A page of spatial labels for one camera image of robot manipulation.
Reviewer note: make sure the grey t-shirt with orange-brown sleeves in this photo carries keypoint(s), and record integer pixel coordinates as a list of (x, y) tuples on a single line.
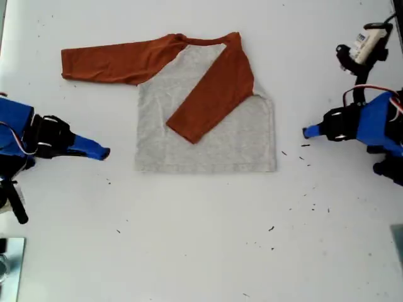
[(204, 141)]

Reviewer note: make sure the black clamp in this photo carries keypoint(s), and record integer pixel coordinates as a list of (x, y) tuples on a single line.
[(2, 244)]

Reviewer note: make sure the black camera stalk on gripper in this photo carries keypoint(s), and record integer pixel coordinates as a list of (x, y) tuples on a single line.
[(362, 83)]

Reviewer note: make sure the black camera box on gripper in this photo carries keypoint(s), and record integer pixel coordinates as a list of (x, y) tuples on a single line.
[(17, 201), (365, 47)]

